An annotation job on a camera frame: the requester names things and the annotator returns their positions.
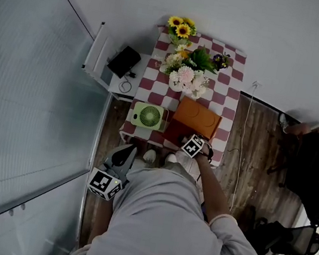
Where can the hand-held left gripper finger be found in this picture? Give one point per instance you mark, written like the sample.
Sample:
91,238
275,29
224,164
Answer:
114,154
130,162

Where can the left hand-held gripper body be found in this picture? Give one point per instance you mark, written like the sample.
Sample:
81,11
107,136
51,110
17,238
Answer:
104,182

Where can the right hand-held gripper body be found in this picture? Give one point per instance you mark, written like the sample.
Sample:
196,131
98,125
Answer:
192,146

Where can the orange wooden box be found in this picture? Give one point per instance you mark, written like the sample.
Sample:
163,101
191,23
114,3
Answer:
196,116

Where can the person's left forearm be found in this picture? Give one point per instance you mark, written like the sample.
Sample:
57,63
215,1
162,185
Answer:
101,220

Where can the person's right forearm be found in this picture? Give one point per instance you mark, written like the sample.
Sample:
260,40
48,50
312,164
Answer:
213,187

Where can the black device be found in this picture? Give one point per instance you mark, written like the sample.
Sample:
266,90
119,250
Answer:
124,62

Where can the person's left white shoe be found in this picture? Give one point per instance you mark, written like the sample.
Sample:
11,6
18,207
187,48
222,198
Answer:
149,155

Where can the person's white shoe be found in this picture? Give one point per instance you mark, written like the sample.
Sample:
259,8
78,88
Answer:
149,155
170,159

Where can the person's right white shoe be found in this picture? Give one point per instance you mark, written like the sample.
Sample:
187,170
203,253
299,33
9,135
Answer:
170,159

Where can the green desk fan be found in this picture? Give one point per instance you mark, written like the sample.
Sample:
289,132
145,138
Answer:
149,116

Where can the table with checkered tablecloth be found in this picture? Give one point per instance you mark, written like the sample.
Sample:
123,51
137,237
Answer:
227,105

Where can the person's grey t-shirt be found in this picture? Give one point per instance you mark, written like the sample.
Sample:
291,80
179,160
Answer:
160,230

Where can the pink and white flower bouquet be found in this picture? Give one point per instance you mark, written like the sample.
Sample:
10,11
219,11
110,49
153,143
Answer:
187,71

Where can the small purple flower pot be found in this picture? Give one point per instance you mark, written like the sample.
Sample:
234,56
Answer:
220,61

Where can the white side shelf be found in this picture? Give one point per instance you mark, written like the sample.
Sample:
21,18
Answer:
98,59

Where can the sunflower bunch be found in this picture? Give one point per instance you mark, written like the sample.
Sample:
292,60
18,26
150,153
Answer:
182,29

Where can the black mesh office chair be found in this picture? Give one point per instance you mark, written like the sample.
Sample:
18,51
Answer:
289,239

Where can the white wall outlet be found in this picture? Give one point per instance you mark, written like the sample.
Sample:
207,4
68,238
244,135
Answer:
257,84

